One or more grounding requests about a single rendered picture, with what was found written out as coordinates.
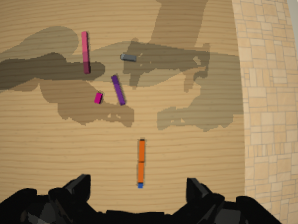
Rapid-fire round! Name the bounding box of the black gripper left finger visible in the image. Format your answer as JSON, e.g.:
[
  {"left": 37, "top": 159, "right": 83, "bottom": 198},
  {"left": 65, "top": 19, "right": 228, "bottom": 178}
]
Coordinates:
[{"left": 0, "top": 174, "right": 113, "bottom": 224}]

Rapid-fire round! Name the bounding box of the grey rod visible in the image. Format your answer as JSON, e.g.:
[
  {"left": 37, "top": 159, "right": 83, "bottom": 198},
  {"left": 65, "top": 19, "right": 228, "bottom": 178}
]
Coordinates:
[{"left": 121, "top": 54, "right": 137, "bottom": 62}]

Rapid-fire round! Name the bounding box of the short magenta block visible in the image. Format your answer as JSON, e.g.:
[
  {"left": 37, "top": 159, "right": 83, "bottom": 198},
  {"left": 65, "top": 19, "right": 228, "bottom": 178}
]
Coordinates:
[{"left": 94, "top": 93, "right": 103, "bottom": 104}]

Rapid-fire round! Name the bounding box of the pink rod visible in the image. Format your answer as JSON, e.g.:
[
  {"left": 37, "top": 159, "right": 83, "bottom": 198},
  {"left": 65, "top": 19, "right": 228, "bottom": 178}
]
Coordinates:
[{"left": 82, "top": 31, "right": 90, "bottom": 74}]

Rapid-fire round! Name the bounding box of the orange rod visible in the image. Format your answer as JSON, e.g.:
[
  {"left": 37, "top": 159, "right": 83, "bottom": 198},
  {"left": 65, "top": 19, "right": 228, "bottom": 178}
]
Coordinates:
[
  {"left": 139, "top": 140, "right": 145, "bottom": 161},
  {"left": 138, "top": 161, "right": 144, "bottom": 182}
]

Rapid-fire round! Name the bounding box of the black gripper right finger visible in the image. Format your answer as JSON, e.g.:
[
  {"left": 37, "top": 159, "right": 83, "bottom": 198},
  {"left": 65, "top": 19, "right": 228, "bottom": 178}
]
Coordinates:
[{"left": 153, "top": 178, "right": 282, "bottom": 224}]

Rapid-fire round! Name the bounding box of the purple rod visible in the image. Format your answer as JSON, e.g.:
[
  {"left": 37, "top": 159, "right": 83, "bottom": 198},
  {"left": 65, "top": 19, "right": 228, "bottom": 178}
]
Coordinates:
[{"left": 112, "top": 75, "right": 126, "bottom": 106}]

